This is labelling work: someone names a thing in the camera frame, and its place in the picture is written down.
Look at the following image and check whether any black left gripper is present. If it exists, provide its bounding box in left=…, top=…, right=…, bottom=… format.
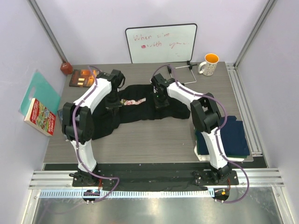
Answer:
left=105, top=90, right=121, bottom=114

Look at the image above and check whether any black t shirt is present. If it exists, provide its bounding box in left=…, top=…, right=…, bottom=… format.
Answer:
left=92, top=84, right=191, bottom=140

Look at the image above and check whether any orange brown cover book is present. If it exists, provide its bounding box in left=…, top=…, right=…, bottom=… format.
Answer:
left=69, top=70, right=99, bottom=88

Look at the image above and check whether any white mug orange inside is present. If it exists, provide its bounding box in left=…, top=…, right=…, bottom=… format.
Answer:
left=198, top=53, right=219, bottom=76

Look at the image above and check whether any blue cover book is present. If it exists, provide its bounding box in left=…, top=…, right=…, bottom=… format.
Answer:
left=57, top=109, right=63, bottom=124

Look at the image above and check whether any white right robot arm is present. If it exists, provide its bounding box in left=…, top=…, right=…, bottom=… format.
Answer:
left=150, top=73, right=231, bottom=184

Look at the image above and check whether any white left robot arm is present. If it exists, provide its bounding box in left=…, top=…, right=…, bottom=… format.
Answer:
left=62, top=70, right=125, bottom=186

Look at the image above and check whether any small whiteboard with red writing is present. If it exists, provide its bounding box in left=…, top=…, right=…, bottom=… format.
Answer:
left=125, top=23, right=198, bottom=63

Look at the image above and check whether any red brown die block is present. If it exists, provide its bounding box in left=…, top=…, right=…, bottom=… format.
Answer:
left=60, top=62, right=73, bottom=75

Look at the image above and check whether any teal plastic cutting board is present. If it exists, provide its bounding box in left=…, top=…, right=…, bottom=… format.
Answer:
left=19, top=70, right=61, bottom=116

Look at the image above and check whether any white folded t shirt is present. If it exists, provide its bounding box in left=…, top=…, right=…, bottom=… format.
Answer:
left=194, top=146, right=247, bottom=162

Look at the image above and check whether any navy folded t shirt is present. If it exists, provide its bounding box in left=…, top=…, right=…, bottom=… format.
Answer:
left=195, top=116, right=250, bottom=158

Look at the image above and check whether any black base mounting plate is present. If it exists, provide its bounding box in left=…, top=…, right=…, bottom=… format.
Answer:
left=73, top=162, right=239, bottom=187

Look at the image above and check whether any red white cover book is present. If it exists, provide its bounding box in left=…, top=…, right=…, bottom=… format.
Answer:
left=24, top=98, right=56, bottom=136

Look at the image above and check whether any black wire book stand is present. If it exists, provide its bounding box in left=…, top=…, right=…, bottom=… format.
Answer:
left=166, top=61, right=197, bottom=86

